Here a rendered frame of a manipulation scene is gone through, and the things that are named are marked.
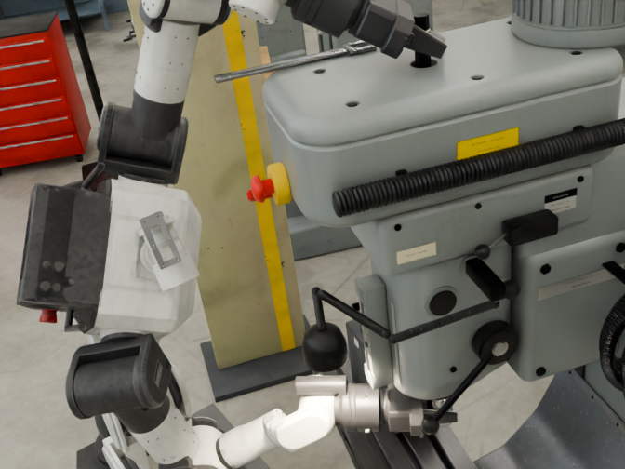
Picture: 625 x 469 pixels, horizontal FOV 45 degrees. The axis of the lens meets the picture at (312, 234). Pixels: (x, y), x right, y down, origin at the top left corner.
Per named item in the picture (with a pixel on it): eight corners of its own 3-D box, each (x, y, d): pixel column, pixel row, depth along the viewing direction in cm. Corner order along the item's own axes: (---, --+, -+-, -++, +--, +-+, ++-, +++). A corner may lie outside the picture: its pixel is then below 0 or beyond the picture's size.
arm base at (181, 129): (94, 167, 142) (91, 175, 132) (105, 100, 140) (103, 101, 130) (173, 181, 146) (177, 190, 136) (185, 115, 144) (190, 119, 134)
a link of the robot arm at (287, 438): (338, 433, 137) (278, 462, 142) (340, 402, 145) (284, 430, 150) (317, 408, 135) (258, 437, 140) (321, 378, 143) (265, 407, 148)
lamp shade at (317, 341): (295, 357, 123) (289, 328, 120) (328, 337, 127) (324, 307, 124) (323, 379, 118) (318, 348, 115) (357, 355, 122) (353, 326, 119)
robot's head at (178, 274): (154, 293, 128) (167, 289, 120) (130, 237, 127) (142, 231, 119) (190, 277, 130) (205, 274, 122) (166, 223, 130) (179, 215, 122)
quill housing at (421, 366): (414, 429, 125) (403, 271, 109) (371, 355, 142) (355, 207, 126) (517, 396, 129) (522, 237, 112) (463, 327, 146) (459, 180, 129)
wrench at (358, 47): (218, 86, 108) (217, 80, 107) (212, 78, 111) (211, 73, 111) (376, 50, 113) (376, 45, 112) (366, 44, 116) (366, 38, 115)
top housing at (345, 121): (314, 243, 99) (299, 131, 91) (267, 165, 121) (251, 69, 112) (628, 160, 107) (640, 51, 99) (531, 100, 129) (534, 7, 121)
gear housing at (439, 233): (385, 284, 106) (379, 222, 101) (332, 207, 127) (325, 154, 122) (595, 225, 113) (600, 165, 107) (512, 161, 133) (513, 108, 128)
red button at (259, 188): (257, 208, 107) (252, 183, 105) (251, 196, 110) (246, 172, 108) (279, 203, 107) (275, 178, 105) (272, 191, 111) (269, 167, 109)
